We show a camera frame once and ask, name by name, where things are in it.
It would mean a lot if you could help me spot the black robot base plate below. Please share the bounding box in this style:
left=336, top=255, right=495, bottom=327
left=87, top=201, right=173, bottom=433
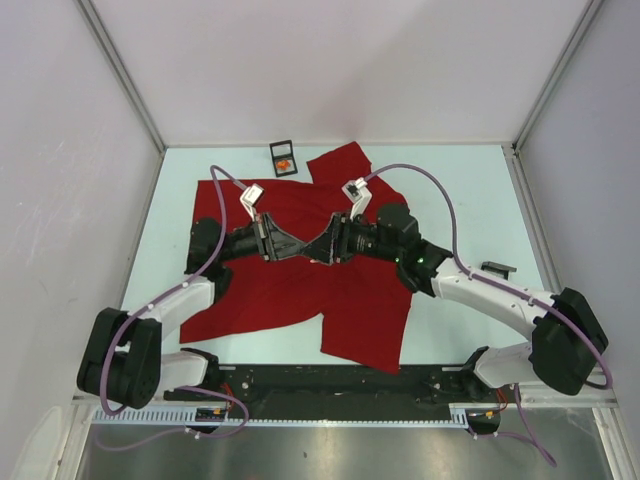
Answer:
left=164, top=363, right=522, bottom=437

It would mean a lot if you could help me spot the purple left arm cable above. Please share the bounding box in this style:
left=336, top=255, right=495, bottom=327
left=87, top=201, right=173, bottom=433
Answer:
left=94, top=164, right=251, bottom=451

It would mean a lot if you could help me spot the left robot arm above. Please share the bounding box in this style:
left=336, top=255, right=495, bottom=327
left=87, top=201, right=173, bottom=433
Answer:
left=76, top=214, right=308, bottom=415

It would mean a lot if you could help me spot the small black open box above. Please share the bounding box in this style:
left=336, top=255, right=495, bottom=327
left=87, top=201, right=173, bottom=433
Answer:
left=269, top=140, right=298, bottom=178

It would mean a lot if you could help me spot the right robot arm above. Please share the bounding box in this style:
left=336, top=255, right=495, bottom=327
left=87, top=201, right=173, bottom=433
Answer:
left=303, top=204, right=608, bottom=401

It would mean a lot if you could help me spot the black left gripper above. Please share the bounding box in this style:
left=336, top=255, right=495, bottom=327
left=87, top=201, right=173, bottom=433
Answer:
left=216, top=212, right=304, bottom=263

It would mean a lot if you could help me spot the grey slotted cable duct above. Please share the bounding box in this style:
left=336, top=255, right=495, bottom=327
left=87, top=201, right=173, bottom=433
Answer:
left=92, top=405, right=502, bottom=430

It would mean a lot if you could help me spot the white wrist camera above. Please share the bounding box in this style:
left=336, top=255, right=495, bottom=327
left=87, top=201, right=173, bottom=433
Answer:
left=342, top=177, right=372, bottom=220
left=240, top=184, right=264, bottom=221

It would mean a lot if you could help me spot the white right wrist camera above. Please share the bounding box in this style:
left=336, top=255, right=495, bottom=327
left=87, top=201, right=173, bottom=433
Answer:
left=342, top=177, right=372, bottom=220

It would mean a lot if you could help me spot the aluminium frame rail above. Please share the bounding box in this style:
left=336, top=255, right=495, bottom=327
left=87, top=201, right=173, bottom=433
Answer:
left=70, top=364, right=614, bottom=407

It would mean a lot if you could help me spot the red t-shirt garment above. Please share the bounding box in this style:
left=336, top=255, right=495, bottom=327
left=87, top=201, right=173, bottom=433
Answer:
left=179, top=142, right=412, bottom=374

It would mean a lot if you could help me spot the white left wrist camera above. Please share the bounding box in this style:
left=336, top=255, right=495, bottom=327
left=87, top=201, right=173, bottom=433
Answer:
left=240, top=184, right=264, bottom=221

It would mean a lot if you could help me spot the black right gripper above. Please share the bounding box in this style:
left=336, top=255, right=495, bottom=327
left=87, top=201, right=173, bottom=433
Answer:
left=299, top=209, right=401, bottom=265

